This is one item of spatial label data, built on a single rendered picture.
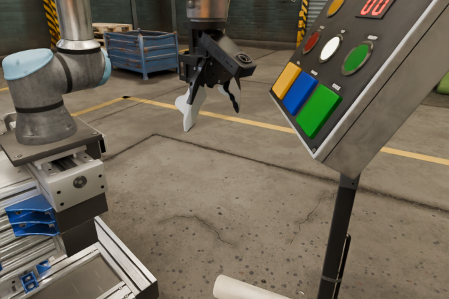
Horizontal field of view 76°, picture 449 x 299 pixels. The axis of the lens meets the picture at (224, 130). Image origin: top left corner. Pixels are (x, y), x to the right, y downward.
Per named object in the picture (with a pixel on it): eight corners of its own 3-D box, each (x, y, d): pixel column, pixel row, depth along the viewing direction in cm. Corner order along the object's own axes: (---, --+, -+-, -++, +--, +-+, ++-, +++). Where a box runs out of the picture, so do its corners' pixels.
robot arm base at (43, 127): (11, 133, 83) (0, 101, 79) (66, 120, 93) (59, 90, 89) (25, 151, 74) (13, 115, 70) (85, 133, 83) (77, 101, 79)
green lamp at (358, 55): (342, 75, 42) (347, 45, 40) (343, 69, 46) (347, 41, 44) (365, 77, 41) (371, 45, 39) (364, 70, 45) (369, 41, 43)
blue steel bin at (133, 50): (107, 70, 550) (101, 30, 521) (143, 63, 605) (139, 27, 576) (144, 80, 478) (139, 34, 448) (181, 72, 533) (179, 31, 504)
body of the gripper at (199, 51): (206, 77, 64) (204, 19, 59) (234, 83, 58) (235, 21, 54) (178, 83, 59) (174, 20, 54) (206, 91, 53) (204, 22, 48)
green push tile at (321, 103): (308, 138, 43) (339, 96, 41) (294, 119, 50) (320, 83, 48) (317, 143, 44) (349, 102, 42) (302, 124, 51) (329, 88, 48)
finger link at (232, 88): (230, 98, 69) (213, 71, 63) (248, 103, 65) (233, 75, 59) (222, 108, 68) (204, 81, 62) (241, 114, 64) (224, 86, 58)
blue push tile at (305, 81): (290, 114, 53) (315, 79, 50) (280, 101, 59) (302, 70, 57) (298, 119, 53) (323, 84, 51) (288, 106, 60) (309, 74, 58)
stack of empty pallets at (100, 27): (71, 57, 674) (65, 25, 645) (103, 53, 745) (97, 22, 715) (109, 63, 618) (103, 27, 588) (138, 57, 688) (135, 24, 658)
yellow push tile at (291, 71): (277, 98, 62) (298, 67, 59) (271, 88, 69) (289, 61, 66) (284, 101, 62) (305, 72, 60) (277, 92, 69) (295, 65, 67)
